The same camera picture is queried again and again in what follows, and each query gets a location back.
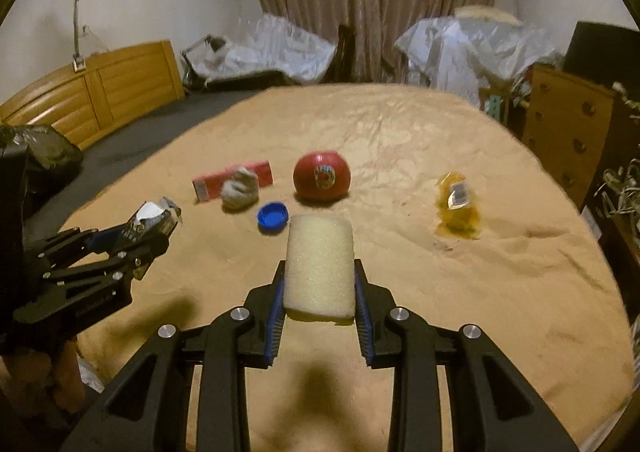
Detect right silver plastic cover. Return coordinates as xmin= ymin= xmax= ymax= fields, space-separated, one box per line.
xmin=395 ymin=16 xmax=561 ymax=107

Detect grey balled sock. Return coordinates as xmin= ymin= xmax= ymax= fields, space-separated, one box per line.
xmin=220 ymin=167 xmax=259 ymax=211

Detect black garbage bag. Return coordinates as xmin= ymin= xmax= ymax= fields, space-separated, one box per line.
xmin=1 ymin=125 xmax=84 ymax=218

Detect dark grey mattress sheet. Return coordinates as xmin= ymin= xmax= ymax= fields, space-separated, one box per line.
xmin=24 ymin=91 xmax=256 ymax=242

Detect red round container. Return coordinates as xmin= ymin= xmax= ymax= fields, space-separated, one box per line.
xmin=293 ymin=151 xmax=352 ymax=203

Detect tan bed blanket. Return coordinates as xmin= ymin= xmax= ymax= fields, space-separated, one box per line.
xmin=70 ymin=84 xmax=634 ymax=442

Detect left silver plastic cover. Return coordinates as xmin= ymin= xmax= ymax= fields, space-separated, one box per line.
xmin=205 ymin=14 xmax=337 ymax=86

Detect pink red box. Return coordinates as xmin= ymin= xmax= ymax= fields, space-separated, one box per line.
xmin=192 ymin=160 xmax=273 ymax=203

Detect wooden headboard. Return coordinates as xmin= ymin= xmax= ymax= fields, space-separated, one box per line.
xmin=1 ymin=40 xmax=184 ymax=149

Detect black television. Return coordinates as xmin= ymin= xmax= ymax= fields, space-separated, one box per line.
xmin=563 ymin=22 xmax=640 ymax=94

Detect tangled white cables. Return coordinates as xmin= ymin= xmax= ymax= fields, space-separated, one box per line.
xmin=594 ymin=95 xmax=640 ymax=233

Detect small black box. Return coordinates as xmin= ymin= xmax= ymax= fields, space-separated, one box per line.
xmin=122 ymin=196 xmax=182 ymax=244

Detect black desk lamp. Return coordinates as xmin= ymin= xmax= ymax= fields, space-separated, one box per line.
xmin=180 ymin=34 xmax=227 ymax=90

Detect wooden dresser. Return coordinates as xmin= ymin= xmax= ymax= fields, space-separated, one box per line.
xmin=521 ymin=64 xmax=639 ymax=208

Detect small wooden chair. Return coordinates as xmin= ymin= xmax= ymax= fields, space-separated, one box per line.
xmin=478 ymin=86 xmax=512 ymax=127

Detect silver plastic cover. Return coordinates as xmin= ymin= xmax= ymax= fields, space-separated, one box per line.
xmin=395 ymin=16 xmax=561 ymax=107
xmin=205 ymin=14 xmax=337 ymax=86

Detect yellow plastic wrapper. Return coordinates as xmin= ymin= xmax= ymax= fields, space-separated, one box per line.
xmin=436 ymin=171 xmax=480 ymax=239

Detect blue bottle cap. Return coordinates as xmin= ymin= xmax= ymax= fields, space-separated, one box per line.
xmin=256 ymin=201 xmax=290 ymax=234

